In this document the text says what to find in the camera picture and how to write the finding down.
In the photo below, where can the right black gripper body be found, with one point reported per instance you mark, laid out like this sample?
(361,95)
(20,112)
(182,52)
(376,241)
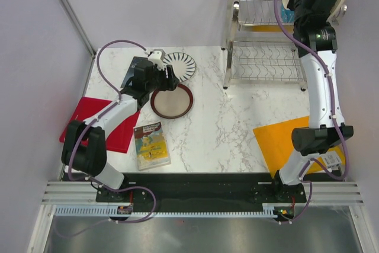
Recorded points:
(295,3)

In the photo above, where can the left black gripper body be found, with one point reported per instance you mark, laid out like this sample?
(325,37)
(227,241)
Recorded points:
(159,80)

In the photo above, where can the stainless steel dish rack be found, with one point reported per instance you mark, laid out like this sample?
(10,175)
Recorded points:
(255,49)

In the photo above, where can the blue polka dot plate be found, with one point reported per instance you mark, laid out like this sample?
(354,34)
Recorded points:
(287,16)

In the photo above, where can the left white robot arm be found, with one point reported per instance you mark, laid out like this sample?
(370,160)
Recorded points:
(96,168)

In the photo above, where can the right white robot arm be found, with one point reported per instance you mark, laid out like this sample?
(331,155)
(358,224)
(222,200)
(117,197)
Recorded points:
(316,42)

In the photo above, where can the black and white striped plate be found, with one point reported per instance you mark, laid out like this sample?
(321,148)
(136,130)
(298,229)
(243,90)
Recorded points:
(184,65)

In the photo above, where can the dark blue paperback book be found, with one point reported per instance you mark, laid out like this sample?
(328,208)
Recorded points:
(130,71)

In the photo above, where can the cream plate with red rim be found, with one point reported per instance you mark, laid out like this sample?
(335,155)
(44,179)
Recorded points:
(172,104)

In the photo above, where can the red folder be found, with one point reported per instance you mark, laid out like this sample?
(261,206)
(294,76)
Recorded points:
(118,128)

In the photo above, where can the yellow illustrated paperback book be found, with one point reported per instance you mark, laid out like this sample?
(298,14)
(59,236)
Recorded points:
(151,147)

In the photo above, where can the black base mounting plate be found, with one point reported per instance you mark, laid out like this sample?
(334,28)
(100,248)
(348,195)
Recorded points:
(204,191)

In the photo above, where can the orange cutting board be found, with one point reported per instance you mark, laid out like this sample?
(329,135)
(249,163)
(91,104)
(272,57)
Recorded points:
(275,142)

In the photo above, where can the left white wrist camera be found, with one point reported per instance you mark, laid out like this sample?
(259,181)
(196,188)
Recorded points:
(156,56)

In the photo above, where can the grey slotted cable duct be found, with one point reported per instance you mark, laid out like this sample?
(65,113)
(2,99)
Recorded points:
(118,211)

